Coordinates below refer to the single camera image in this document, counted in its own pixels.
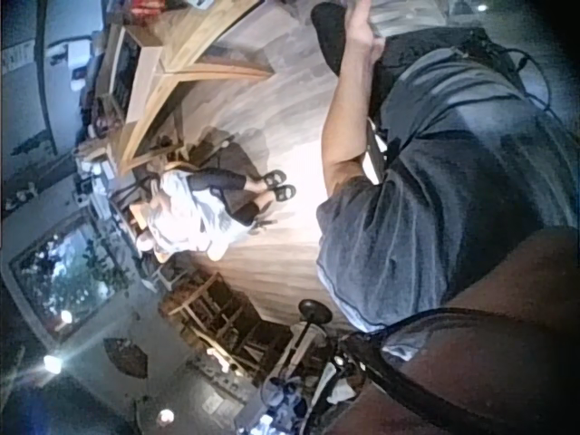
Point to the person's left hand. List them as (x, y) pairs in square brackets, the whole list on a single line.
[(361, 28)]

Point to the black seat cushion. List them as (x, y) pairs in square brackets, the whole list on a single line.
[(330, 36)]

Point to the person's legs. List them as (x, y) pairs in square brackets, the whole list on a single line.
[(421, 54)]

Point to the long wooden table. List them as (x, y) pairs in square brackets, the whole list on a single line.
[(181, 50)]

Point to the cluttered shelf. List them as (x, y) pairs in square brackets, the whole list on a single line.
[(102, 136)]

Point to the black round stool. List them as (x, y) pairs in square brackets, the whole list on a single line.
[(315, 312)]

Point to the stack of wooden chairs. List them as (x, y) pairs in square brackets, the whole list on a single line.
[(222, 317)]

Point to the white door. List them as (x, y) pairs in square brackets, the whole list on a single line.
[(31, 68)]

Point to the large framed window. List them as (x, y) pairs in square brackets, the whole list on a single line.
[(63, 276)]

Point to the dark wall ornament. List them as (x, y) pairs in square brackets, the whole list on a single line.
[(127, 358)]

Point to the bright wall lamp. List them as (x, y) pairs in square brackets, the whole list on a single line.
[(52, 364)]

